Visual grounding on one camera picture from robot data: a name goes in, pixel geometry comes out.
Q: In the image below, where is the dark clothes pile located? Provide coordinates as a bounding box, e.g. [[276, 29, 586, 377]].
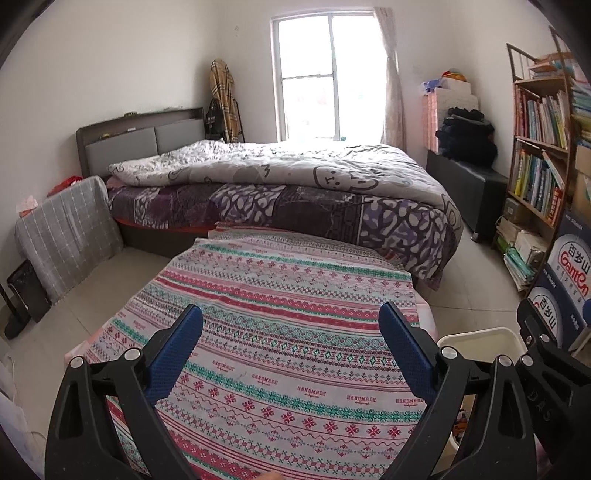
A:
[[435, 107, 498, 167]]

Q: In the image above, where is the white plastic bag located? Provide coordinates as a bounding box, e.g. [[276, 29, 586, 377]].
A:
[[0, 355, 28, 444]]

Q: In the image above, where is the stack of flat books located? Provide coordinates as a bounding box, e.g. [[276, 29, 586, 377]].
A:
[[496, 217, 548, 294]]

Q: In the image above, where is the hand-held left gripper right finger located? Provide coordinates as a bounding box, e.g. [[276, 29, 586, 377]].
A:
[[379, 302, 541, 480]]

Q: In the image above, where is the plaid coat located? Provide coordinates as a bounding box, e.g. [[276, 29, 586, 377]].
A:
[[209, 59, 243, 144]]

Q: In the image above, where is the wooden bookshelf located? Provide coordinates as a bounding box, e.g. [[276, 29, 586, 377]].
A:
[[492, 43, 578, 296]]

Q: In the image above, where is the red cloth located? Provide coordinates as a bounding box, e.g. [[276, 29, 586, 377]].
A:
[[46, 174, 81, 197]]

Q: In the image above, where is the white cartoon quilt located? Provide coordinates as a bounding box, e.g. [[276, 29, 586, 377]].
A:
[[107, 140, 464, 241]]

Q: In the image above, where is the row of upright books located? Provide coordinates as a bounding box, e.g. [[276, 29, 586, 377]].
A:
[[512, 148, 565, 220], [515, 90, 570, 148]]

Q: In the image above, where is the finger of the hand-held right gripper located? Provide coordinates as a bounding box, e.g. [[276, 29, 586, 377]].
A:
[[516, 298, 551, 346]]

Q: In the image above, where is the small cardboard box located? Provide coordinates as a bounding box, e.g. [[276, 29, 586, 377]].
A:
[[502, 198, 529, 222]]

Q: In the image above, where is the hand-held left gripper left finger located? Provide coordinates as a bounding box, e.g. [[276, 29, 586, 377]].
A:
[[45, 304, 204, 480]]

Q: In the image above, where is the grey checked cushion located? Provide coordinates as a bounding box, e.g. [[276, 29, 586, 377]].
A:
[[14, 175, 124, 303]]

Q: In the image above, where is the black heater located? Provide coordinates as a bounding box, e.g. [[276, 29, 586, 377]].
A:
[[6, 261, 51, 324]]

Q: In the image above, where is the stack of papers and books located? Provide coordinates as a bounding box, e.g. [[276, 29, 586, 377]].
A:
[[570, 76, 591, 148]]

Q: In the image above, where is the pink white drawer cabinet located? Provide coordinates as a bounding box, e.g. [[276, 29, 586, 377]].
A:
[[421, 82, 481, 155]]

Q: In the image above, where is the brown cardboard box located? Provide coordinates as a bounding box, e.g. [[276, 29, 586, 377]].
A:
[[571, 178, 591, 227], [574, 144, 591, 178]]

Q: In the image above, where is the black storage bench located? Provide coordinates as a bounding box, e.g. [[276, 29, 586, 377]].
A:
[[426, 151, 509, 241]]

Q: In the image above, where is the white plastic bin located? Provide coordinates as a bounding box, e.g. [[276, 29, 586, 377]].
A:
[[436, 327, 525, 462]]

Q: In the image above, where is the small pile of books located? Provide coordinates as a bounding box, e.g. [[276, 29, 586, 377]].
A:
[[529, 52, 578, 80]]

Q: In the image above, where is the pale curtain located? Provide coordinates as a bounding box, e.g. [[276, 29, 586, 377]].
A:
[[374, 7, 407, 151]]

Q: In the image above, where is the purple patterned bedspread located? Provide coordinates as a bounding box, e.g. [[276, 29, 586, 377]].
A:
[[107, 180, 462, 291]]

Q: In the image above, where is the navy printed carton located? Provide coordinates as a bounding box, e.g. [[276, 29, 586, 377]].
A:
[[526, 286, 571, 342], [545, 210, 591, 352]]

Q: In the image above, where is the grey upholstered headboard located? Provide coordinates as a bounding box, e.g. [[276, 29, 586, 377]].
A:
[[75, 107, 206, 178]]

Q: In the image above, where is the window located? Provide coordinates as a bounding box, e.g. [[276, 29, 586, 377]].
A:
[[270, 14, 386, 144]]

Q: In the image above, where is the patterned striped tablecloth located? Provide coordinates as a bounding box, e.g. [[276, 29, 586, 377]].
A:
[[85, 226, 428, 480]]

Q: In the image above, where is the dark bed base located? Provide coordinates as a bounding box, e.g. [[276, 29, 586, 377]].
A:
[[113, 217, 218, 259]]

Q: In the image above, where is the black bag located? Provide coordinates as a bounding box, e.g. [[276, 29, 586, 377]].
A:
[[204, 99, 227, 139]]

